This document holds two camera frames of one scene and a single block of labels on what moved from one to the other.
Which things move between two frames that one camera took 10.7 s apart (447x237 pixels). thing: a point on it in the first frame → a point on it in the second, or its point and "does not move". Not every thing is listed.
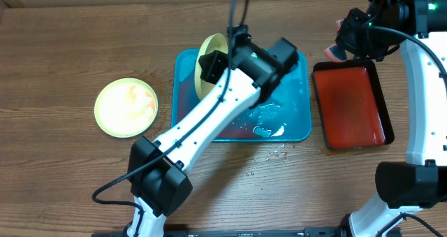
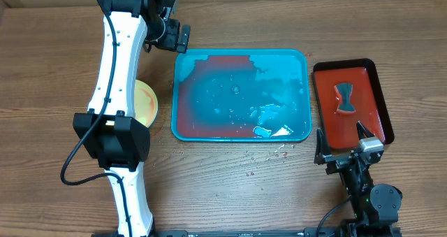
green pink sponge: x=333 y=52 → x=346 y=105
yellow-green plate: x=212 y=43 → x=145 y=103
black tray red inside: x=353 y=105 does not move
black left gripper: x=211 y=73 → x=170 y=42
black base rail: x=276 y=232 does not move
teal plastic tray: x=285 y=115 does not move
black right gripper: x=346 y=37 → x=323 y=154
